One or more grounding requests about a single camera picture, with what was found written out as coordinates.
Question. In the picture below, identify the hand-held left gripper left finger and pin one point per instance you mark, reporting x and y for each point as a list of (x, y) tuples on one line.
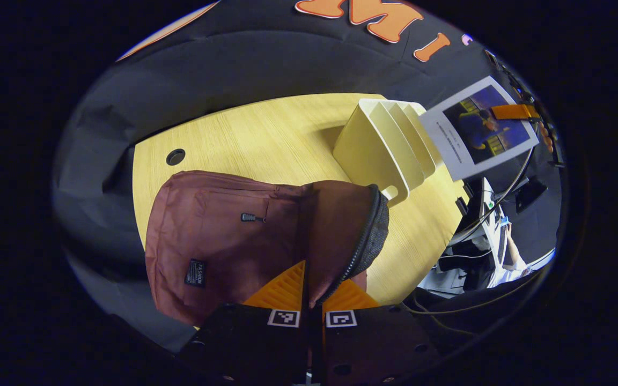
[(244, 343)]

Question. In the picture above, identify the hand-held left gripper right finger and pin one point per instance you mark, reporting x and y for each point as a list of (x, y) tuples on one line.
[(379, 343)]

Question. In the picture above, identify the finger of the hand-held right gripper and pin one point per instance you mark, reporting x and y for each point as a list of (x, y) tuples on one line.
[(513, 111), (546, 138)]

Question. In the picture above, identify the book with blue purple cover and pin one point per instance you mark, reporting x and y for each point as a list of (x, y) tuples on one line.
[(475, 134)]

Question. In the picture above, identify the maroon schoolbag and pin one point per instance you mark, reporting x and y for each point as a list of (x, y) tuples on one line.
[(223, 241)]

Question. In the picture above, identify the white bookshelf rack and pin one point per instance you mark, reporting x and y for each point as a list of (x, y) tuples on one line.
[(373, 150)]

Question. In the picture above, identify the black box device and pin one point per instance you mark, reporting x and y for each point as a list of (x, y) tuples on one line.
[(531, 194)]

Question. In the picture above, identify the white equipment frame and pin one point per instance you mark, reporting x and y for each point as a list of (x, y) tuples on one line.
[(488, 214)]

